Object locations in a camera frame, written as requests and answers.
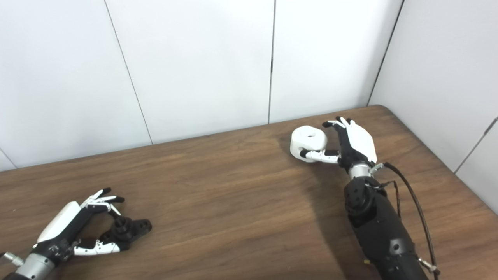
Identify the white and black right hand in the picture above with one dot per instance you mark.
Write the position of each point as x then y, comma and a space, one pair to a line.
360, 142

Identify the white and black left hand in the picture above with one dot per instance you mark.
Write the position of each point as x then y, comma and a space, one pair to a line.
62, 221

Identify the round white plastic piece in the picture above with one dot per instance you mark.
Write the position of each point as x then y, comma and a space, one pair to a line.
307, 140

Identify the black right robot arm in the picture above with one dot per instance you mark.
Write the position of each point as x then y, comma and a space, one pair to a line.
379, 229

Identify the black plastic holder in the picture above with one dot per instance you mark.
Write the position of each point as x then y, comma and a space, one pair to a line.
128, 229

